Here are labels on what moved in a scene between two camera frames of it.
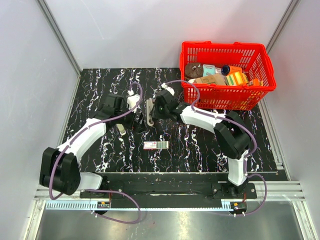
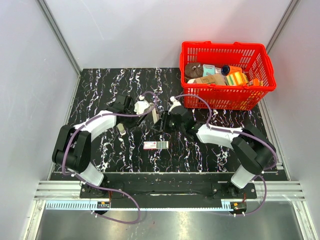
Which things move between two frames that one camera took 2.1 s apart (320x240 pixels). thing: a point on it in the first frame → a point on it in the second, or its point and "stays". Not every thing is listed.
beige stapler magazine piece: x=121 y=129 stays
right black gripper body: x=159 y=112 → x=168 y=124
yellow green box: x=236 y=79 stays
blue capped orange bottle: x=227 y=69 stays
